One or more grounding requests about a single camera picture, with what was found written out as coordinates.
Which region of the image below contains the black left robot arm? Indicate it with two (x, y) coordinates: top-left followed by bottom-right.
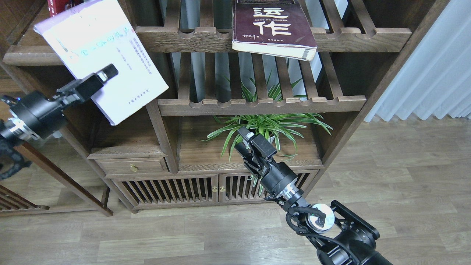
(0, 64), (119, 180)

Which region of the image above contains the dark wooden bookshelf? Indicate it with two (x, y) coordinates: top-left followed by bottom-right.
(0, 0), (451, 217)

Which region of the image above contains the green spider plant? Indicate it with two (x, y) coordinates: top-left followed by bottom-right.
(201, 70), (333, 195)

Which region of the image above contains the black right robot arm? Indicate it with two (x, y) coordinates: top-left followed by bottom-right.
(236, 127), (390, 265)

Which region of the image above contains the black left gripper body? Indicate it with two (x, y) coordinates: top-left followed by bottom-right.
(1, 74), (104, 142)

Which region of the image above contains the left slatted cabinet door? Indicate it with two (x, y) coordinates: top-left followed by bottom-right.
(112, 175), (219, 210)

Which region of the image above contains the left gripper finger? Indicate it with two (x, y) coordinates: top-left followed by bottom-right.
(96, 64), (119, 82)

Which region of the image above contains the right slatted cabinet door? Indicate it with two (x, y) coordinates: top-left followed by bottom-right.
(219, 170), (320, 203)

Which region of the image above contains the white plant pot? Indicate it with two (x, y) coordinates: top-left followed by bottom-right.
(242, 130), (275, 150)

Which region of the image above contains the white window curtain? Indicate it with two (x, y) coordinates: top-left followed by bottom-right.
(364, 0), (471, 122)

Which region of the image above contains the slatted cabinet door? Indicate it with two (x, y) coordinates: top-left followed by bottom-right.
(112, 175), (219, 210)
(219, 170), (320, 203)

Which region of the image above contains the maroon book with white characters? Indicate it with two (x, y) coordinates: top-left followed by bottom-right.
(232, 0), (318, 61)

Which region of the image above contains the red paperback book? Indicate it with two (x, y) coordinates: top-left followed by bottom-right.
(47, 0), (87, 17)

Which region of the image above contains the white lavender paperback book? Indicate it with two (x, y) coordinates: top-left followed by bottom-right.
(34, 0), (168, 126)

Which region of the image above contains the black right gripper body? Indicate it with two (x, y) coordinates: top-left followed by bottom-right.
(243, 135), (299, 201)

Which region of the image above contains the small wooden drawer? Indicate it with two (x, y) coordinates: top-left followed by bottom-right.
(95, 157), (169, 175)

